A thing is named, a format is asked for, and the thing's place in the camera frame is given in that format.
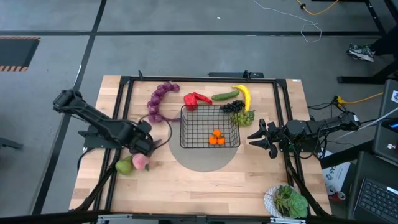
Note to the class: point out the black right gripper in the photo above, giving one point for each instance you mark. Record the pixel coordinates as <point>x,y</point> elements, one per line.
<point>276,133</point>

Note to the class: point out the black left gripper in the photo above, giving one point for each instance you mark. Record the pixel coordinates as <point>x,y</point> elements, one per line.
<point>140,138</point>

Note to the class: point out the pink peach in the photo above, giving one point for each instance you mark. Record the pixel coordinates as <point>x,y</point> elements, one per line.
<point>140,161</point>

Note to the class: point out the green grape bunch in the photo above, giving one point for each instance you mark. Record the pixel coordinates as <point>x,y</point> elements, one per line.
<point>244,119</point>

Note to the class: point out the green pear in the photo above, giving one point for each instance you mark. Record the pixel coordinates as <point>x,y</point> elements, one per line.
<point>123,167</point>

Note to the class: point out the black grape bunch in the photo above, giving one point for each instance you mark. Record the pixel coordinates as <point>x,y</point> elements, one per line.
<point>233,106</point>

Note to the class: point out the orange tangerine cluster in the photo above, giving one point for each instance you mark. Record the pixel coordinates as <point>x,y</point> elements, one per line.
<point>216,137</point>

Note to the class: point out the yellow banana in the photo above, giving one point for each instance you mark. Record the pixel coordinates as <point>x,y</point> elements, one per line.
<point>246,96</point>

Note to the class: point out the green cucumber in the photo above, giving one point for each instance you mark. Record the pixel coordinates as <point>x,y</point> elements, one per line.
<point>225,95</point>

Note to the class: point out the red bell pepper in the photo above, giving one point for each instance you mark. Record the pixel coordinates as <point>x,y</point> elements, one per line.
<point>190,102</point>

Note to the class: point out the red chili pepper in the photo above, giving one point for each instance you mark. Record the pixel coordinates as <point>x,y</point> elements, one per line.
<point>203,97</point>

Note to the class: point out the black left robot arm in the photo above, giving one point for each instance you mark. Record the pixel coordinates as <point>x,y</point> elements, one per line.
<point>93,116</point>

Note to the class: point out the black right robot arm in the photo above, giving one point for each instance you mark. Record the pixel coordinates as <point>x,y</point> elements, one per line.
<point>326,124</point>

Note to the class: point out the round grey mat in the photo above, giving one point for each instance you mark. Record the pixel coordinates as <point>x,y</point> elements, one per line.
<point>199,160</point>

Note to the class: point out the potted green succulent plant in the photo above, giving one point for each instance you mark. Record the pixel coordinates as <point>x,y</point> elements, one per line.
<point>290,202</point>

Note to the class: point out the silver aluminium bar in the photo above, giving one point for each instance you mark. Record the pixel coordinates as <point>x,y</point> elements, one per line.
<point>124,218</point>

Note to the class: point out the white printed box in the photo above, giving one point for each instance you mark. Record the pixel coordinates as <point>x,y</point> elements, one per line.
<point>335,174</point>

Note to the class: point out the red drink can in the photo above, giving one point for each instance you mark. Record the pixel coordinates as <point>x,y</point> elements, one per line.
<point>339,195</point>

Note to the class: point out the thin white rod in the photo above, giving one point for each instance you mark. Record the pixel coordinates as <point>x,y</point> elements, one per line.
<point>370,124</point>

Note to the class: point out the black equipment case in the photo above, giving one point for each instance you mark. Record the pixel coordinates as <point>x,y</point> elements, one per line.
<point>385,130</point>

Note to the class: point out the black laptop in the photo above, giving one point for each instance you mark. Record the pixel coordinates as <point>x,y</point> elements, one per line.
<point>374,194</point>

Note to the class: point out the person's shoe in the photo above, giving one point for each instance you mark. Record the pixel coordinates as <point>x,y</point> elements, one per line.
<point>360,52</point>

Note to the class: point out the grey chair leg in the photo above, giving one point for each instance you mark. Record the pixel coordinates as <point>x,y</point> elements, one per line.
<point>9,143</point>

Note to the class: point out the person's leg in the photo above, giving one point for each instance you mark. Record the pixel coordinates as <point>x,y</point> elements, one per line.
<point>387,42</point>

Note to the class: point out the black hazard-striped floor hatch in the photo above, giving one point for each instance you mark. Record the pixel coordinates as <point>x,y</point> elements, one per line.
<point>15,51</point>

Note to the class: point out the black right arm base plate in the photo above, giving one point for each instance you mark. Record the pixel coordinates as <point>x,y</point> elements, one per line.
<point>286,148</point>

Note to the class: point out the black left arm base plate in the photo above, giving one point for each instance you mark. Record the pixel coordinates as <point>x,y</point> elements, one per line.
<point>93,141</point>

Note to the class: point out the black table frame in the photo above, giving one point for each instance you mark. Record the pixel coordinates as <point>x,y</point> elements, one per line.
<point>202,79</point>

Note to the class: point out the black desk frame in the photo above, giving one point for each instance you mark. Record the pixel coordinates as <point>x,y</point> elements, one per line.
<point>377,18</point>

